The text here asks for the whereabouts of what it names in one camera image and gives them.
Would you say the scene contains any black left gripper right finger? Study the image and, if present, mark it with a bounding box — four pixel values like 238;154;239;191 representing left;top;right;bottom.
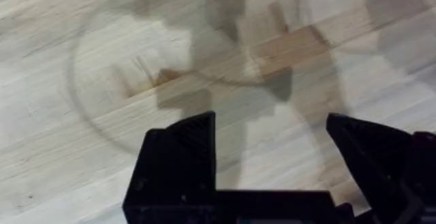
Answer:
325;112;436;224

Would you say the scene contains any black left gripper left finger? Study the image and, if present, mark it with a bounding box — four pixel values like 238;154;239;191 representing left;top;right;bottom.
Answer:
122;110;217;224

